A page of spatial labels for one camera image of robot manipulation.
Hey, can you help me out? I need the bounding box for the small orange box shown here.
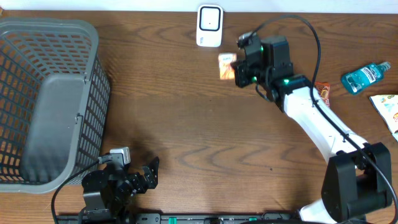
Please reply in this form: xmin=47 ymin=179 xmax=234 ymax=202
xmin=218 ymin=53 xmax=237 ymax=80

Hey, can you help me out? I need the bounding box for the red-brown snack bar wrapper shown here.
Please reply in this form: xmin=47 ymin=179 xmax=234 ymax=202
xmin=315 ymin=82 xmax=330 ymax=107

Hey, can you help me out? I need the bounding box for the blue mouthwash bottle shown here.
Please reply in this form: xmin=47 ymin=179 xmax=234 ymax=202
xmin=341 ymin=62 xmax=391 ymax=95

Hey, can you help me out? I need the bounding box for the yellow snack bag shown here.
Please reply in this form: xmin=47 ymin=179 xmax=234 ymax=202
xmin=369 ymin=95 xmax=398 ymax=140

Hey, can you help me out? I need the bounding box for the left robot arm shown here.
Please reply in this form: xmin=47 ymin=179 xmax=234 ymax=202
xmin=78 ymin=147 xmax=160 ymax=223

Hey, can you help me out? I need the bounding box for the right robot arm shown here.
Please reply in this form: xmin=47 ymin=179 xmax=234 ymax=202
xmin=231 ymin=32 xmax=397 ymax=223

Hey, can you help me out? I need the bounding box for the white barcode scanner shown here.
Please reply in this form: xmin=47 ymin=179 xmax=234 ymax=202
xmin=196 ymin=4 xmax=224 ymax=47

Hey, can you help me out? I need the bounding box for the grey plastic shopping basket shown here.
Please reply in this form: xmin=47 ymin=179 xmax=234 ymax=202
xmin=1 ymin=17 xmax=110 ymax=194

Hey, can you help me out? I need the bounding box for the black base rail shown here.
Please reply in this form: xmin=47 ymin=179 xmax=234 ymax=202
xmin=55 ymin=212 xmax=368 ymax=224

